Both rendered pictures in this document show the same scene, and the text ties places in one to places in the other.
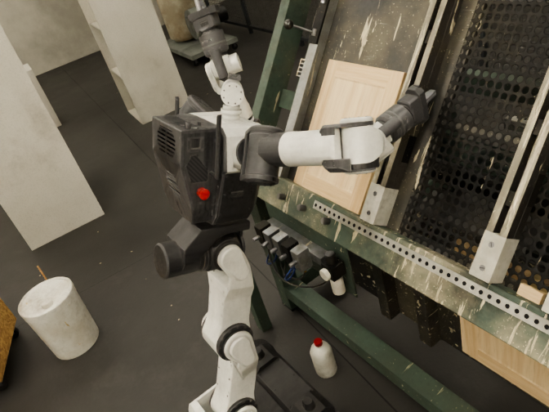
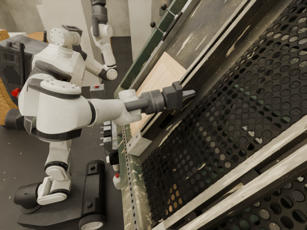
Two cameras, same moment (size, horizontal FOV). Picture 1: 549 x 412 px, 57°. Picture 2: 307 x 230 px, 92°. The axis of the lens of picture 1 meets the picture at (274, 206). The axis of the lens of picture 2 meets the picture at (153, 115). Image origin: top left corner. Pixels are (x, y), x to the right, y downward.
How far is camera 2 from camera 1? 1.03 m
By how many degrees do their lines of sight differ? 11
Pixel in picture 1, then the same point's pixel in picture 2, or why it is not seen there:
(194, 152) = (8, 63)
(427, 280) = (128, 211)
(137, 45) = (140, 34)
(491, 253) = not seen: outside the picture
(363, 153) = (44, 122)
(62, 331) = not seen: hidden behind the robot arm
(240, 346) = (54, 172)
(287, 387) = (91, 189)
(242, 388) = (61, 185)
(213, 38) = (96, 9)
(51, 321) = not seen: hidden behind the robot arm
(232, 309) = (55, 154)
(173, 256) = (10, 119)
